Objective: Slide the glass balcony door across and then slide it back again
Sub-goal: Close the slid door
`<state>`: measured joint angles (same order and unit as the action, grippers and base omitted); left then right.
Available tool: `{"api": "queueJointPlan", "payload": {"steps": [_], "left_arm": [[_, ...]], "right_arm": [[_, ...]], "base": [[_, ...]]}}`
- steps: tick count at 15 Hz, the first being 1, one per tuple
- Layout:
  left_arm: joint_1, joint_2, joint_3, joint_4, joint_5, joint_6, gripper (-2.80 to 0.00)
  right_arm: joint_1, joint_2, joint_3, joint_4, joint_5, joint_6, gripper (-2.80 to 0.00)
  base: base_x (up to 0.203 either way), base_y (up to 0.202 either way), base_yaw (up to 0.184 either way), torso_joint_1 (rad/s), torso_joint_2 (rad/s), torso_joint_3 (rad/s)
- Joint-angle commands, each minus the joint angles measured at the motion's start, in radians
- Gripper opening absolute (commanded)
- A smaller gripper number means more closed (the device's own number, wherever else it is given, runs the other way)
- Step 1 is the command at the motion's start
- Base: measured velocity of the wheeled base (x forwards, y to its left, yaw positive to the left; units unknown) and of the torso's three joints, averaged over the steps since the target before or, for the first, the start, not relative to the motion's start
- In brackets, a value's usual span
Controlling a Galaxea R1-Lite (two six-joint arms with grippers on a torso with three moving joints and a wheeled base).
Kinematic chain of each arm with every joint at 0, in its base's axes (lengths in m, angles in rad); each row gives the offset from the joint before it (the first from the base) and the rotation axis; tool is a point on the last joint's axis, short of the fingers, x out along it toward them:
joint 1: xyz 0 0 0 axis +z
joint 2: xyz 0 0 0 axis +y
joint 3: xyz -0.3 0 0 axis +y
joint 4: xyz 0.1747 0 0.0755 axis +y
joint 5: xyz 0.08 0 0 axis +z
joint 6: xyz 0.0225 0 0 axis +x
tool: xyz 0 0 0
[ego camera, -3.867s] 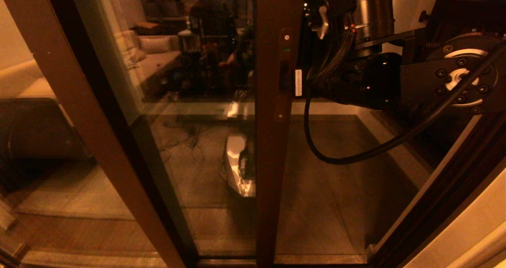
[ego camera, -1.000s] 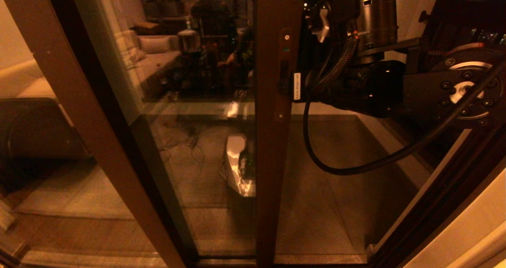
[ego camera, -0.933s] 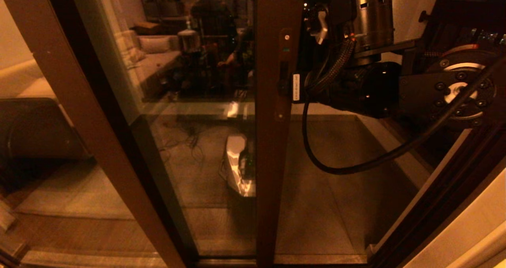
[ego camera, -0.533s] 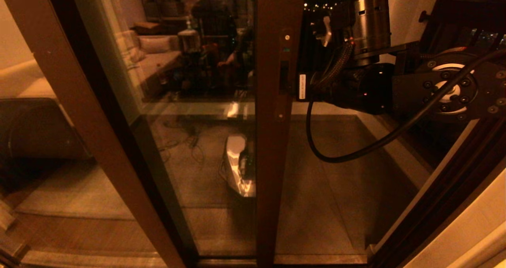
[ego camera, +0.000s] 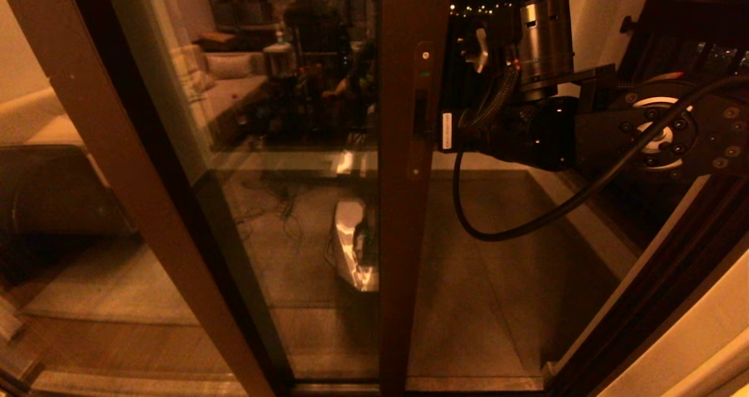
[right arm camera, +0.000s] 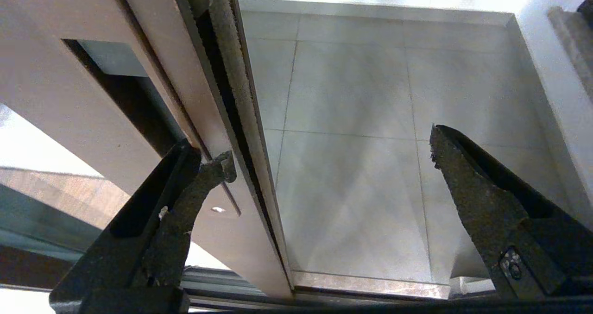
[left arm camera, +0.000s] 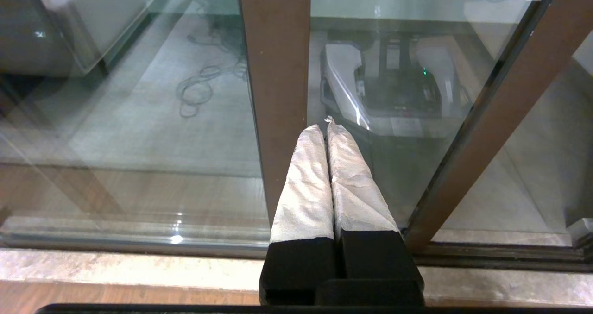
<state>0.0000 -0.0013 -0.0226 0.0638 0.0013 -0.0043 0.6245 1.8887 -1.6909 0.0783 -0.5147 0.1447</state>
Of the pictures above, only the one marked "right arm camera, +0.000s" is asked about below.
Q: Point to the dark stone window sill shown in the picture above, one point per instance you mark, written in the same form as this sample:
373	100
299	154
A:
577	45

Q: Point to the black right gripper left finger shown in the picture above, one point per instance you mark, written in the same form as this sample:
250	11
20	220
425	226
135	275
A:
134	249

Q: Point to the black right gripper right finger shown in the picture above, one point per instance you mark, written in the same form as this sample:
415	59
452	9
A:
509	221

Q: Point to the brown framed sliding glass door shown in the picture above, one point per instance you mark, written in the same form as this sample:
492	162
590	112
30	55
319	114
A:
139	73

